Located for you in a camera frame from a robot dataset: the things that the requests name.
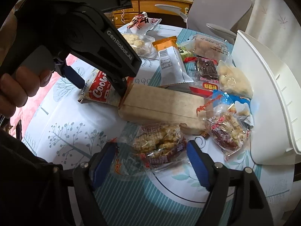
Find red white cookie packet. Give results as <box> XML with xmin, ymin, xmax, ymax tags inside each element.
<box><xmin>78</xmin><ymin>68</ymin><xmax>121</xmax><ymax>107</ymax></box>

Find clear bag brown nut snacks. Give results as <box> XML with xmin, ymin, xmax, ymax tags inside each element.
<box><xmin>111</xmin><ymin>122</ymin><xmax>187</xmax><ymax>181</ymax></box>

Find red packet dark dried fruit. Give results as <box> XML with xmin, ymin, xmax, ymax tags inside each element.
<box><xmin>184</xmin><ymin>57</ymin><xmax>219</xmax><ymax>98</ymax></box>

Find clear bag pale puffed snack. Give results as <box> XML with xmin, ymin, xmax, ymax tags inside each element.
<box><xmin>217</xmin><ymin>60</ymin><xmax>253</xmax><ymax>98</ymax></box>

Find person's left hand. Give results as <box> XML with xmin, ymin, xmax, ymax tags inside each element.
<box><xmin>1</xmin><ymin>66</ymin><xmax>52</xmax><ymax>118</ymax></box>

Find clear bag beige rice cake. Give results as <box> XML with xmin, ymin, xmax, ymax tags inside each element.
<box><xmin>122</xmin><ymin>33</ymin><xmax>157</xmax><ymax>58</ymax></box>

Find white packet orange top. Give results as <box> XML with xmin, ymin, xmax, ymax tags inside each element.
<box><xmin>153</xmin><ymin>36</ymin><xmax>193</xmax><ymax>87</ymax></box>

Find pink bed cover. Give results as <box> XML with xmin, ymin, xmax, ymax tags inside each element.
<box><xmin>9</xmin><ymin>53</ymin><xmax>78</xmax><ymax>138</ymax></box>

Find white red noodle snack bag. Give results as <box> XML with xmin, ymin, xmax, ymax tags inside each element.
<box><xmin>126</xmin><ymin>12</ymin><xmax>162</xmax><ymax>35</ymax></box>

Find white plastic storage bin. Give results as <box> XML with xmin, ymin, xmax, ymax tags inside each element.
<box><xmin>232</xmin><ymin>31</ymin><xmax>300</xmax><ymax>165</ymax></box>

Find wooden desk with drawers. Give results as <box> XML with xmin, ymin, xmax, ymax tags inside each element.
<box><xmin>113</xmin><ymin>0</ymin><xmax>193</xmax><ymax>28</ymax></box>

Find clear bag red snack mix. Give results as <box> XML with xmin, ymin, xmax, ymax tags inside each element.
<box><xmin>196</xmin><ymin>90</ymin><xmax>254</xmax><ymax>161</ymax></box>

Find clear bag round crackers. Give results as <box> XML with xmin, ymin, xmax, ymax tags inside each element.
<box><xmin>179</xmin><ymin>34</ymin><xmax>230</xmax><ymax>62</ymax></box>

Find grey office chair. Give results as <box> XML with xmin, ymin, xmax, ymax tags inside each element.
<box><xmin>155</xmin><ymin>0</ymin><xmax>252</xmax><ymax>44</ymax></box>

